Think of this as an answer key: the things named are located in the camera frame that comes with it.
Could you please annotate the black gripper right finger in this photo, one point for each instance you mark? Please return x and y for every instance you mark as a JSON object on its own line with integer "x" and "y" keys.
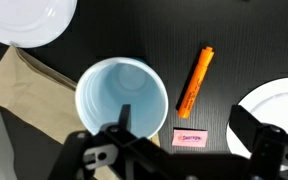
{"x": 270, "y": 150}

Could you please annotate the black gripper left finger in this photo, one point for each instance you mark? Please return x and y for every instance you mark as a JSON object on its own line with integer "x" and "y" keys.
{"x": 124, "y": 156}

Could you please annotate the blue plastic cup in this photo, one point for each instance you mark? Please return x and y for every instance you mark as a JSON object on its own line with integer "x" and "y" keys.
{"x": 130, "y": 83}

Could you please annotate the orange marker pen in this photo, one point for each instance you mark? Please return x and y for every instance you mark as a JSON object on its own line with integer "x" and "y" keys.
{"x": 194, "y": 86}

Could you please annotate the yellow sweetener packet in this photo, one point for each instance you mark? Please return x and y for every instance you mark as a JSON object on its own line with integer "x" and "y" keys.
{"x": 155, "y": 140}

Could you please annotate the white round plate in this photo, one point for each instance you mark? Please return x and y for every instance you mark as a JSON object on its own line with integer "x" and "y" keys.
{"x": 277, "y": 100}
{"x": 27, "y": 20}

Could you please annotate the pink sweetener packet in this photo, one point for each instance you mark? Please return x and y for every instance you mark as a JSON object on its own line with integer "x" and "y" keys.
{"x": 189, "y": 138}

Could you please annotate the brown paper napkin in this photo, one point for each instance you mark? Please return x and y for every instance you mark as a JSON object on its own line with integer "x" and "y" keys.
{"x": 34, "y": 96}

